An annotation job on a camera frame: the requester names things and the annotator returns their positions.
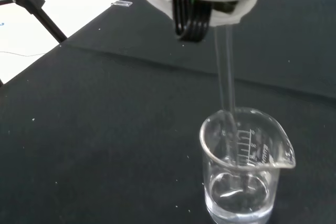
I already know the clear glass beaker with water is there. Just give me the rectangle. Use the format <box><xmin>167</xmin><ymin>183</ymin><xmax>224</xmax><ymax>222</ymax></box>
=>
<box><xmin>199</xmin><ymin>106</ymin><xmax>297</xmax><ymax>224</ymax></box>

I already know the black bench cloth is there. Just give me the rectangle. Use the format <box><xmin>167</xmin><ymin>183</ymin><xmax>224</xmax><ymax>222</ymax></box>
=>
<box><xmin>0</xmin><ymin>0</ymin><xmax>336</xmax><ymax>224</ymax></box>

